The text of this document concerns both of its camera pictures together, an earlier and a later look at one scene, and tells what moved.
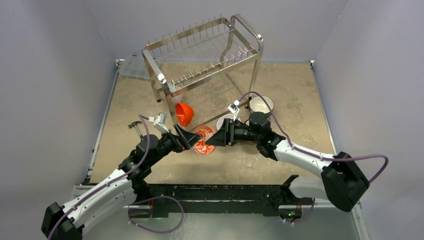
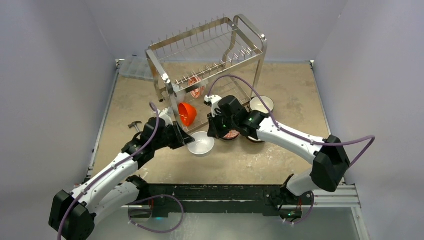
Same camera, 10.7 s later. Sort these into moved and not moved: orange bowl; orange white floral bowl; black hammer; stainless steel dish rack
Moved: orange white floral bowl
Not moved: black hammer; stainless steel dish rack; orange bowl
